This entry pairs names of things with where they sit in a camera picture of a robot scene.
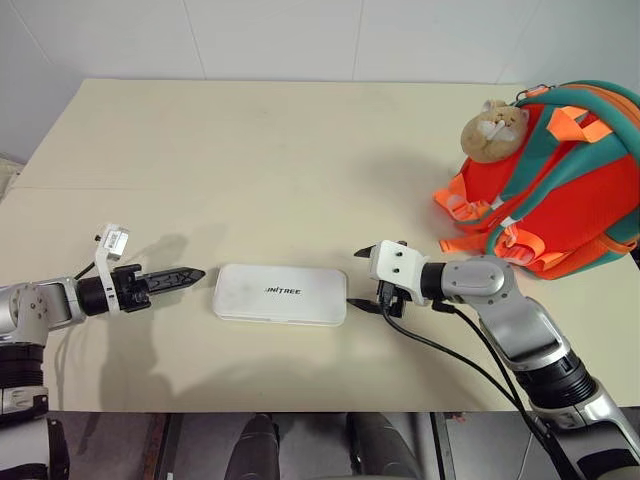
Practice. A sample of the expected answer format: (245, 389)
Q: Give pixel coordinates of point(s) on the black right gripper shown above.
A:
(392, 297)

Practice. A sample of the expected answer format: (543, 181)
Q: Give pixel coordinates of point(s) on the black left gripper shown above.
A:
(131, 292)

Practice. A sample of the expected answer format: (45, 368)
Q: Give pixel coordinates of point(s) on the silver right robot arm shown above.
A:
(525, 325)

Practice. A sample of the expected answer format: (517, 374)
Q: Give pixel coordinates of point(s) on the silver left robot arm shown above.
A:
(31, 306)

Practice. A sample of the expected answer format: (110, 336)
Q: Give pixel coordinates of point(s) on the white flat box with logo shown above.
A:
(279, 295)

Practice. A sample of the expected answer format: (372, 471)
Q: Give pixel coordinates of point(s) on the orange and teal backpack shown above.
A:
(565, 190)

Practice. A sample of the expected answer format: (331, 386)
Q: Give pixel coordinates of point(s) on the dark rounded shape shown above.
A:
(260, 447)

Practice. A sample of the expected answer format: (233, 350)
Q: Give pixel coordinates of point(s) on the beige plush cat toy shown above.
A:
(495, 132)

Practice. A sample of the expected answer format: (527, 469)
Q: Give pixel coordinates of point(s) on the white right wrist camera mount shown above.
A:
(400, 265)

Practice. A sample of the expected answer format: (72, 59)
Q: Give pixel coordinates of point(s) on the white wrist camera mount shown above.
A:
(114, 240)
(400, 265)

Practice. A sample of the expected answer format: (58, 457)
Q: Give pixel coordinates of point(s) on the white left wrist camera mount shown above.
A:
(114, 240)

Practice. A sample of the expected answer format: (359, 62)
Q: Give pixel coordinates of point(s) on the black table frame bar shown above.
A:
(169, 447)
(439, 445)

